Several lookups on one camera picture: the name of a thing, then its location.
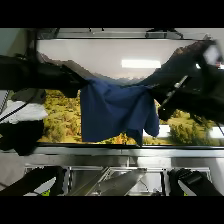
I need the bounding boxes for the blue T-shirt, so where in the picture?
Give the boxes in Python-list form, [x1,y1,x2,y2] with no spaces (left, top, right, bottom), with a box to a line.
[79,77,161,147]

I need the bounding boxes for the white garment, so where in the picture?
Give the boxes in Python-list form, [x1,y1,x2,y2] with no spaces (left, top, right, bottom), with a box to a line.
[0,99,50,125]

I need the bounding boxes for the black garment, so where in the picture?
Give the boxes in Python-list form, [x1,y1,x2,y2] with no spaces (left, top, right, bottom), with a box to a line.
[0,119,45,157]

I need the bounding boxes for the silver frame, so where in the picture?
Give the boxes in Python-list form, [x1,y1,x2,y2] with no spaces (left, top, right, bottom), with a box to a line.
[0,145,224,197]

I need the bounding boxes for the black cable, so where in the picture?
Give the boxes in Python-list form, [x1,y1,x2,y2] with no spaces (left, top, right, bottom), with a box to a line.
[0,94,40,123]

